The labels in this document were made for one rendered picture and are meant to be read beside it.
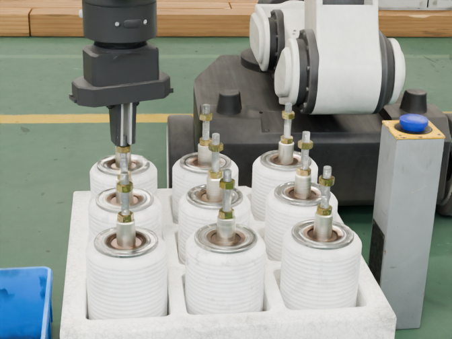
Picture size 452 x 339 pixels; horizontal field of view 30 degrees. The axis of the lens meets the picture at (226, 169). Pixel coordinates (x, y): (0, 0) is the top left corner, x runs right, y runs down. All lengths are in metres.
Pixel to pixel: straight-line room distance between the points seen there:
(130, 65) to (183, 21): 1.95
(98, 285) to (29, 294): 0.27
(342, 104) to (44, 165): 0.75
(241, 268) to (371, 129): 0.66
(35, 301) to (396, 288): 0.53
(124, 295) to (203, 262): 0.10
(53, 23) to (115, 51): 1.98
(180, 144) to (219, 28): 1.50
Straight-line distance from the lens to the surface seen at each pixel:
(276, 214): 1.11
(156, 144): 1.99
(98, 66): 1.01
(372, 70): 1.39
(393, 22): 3.09
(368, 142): 1.55
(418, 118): 1.22
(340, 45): 1.39
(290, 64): 1.39
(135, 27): 0.99
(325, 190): 1.00
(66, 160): 1.91
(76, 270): 1.09
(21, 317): 1.27
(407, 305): 1.31
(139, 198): 1.11
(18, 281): 1.24
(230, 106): 1.54
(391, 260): 1.26
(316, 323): 1.00
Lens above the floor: 0.72
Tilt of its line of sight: 23 degrees down
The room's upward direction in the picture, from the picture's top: 1 degrees clockwise
